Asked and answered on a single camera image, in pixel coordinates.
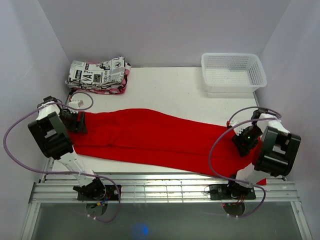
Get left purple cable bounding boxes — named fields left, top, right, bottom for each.
left=3, top=90, right=122, bottom=223

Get white plastic basket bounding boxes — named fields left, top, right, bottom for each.
left=201, top=53, right=267, bottom=94

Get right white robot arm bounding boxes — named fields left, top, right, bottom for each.
left=225, top=107, right=301, bottom=199

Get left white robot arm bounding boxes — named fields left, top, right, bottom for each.
left=28, top=96, right=107, bottom=200

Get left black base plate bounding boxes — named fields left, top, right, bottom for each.
left=76, top=184, right=122, bottom=202

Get newspaper print folded trousers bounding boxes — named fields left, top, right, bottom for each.
left=64, top=56, right=127, bottom=90

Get red trousers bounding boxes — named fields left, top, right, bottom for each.
left=69, top=108, right=254, bottom=177

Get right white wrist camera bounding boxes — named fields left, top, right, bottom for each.
left=229, top=120, right=251, bottom=136

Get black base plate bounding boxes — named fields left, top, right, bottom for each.
left=76, top=184, right=122, bottom=202
left=209, top=183, right=256, bottom=200

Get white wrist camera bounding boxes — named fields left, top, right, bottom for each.
left=229, top=120, right=251, bottom=136
left=68, top=99, right=84, bottom=109

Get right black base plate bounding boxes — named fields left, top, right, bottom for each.
left=209, top=183, right=256, bottom=200

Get aluminium frame rail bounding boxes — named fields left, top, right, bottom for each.
left=28, top=92, right=301, bottom=205

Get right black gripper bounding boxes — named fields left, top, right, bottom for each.
left=230, top=125, right=263, bottom=158

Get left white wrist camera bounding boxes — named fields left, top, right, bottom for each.
left=68, top=99, right=84, bottom=109

